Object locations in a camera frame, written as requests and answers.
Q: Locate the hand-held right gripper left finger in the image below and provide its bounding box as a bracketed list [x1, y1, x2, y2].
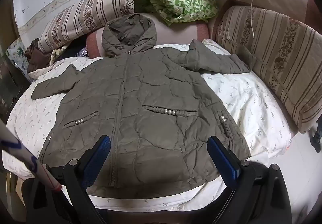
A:
[26, 135, 111, 224]

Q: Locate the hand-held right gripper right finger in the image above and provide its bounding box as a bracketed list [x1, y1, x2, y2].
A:
[207, 135, 293, 224]

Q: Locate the olive hooded quilted jacket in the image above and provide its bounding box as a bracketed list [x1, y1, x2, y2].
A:
[31, 13, 257, 199]

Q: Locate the white leaf-print quilt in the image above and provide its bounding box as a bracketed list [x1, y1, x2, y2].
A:
[2, 39, 293, 213]

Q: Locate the person's dark socked foot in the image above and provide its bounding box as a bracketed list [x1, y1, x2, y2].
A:
[309, 127, 322, 153]

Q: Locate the cream floral cloth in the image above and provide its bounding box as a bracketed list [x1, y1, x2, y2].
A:
[50, 45, 68, 65]

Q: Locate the dark cabinet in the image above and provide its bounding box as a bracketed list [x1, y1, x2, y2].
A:
[0, 58, 27, 114]

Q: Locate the brown garment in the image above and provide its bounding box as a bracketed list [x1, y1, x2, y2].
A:
[25, 39, 54, 73]

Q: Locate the tan striped floral cushion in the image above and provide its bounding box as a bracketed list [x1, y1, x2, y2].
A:
[215, 6, 322, 134]

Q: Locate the floral plastic sheet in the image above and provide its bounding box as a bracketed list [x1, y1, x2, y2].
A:
[6, 38, 29, 76]

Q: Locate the pink mat with red border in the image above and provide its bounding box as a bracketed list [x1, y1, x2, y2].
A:
[86, 14, 210, 60]

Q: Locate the cream striped floral pillow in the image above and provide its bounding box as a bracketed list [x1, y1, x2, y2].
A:
[38, 0, 135, 53]

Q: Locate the green patterned quilt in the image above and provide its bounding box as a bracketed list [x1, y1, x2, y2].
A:
[126, 0, 219, 27]

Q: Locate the beige cord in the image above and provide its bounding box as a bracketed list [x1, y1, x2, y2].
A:
[250, 0, 256, 37]

